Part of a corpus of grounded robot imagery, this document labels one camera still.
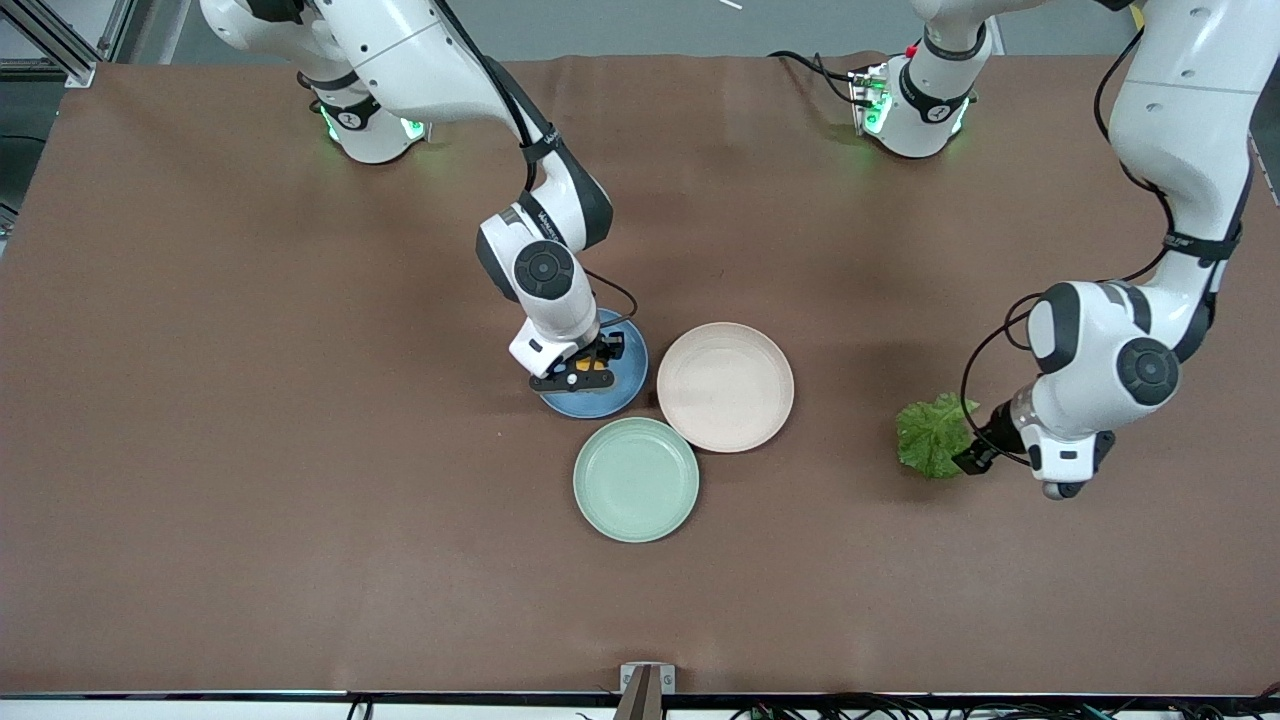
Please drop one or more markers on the yellow lemon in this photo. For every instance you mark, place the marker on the yellow lemon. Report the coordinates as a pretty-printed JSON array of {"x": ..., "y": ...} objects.
[{"x": 578, "y": 365}]

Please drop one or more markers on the green lettuce leaf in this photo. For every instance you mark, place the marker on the green lettuce leaf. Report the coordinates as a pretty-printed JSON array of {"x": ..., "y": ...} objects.
[{"x": 930, "y": 440}]

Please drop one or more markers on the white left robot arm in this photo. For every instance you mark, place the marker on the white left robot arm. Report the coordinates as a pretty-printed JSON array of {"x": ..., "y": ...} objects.
[{"x": 1180, "y": 100}]

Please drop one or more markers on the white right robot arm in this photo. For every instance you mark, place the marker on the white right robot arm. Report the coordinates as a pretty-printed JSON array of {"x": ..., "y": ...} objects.
[{"x": 400, "y": 60}]

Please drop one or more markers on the blue plate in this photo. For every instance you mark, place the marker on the blue plate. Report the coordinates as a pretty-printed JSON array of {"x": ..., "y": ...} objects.
[{"x": 610, "y": 402}]

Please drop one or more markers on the light green plate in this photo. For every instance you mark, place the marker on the light green plate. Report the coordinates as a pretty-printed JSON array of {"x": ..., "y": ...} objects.
[{"x": 636, "y": 480}]

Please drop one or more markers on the beige plate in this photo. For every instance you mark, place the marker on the beige plate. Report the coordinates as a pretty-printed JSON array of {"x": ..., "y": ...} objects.
[{"x": 725, "y": 388}]

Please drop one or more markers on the brown table cloth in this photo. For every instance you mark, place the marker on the brown table cloth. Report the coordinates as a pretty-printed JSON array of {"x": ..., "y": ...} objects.
[{"x": 300, "y": 550}]

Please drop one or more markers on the grey metal camera bracket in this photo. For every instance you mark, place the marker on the grey metal camera bracket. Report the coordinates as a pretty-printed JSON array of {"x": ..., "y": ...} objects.
[{"x": 645, "y": 690}]

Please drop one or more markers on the aluminium frame profile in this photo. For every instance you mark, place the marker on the aluminium frame profile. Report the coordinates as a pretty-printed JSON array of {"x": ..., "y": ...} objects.
[{"x": 60, "y": 50}]

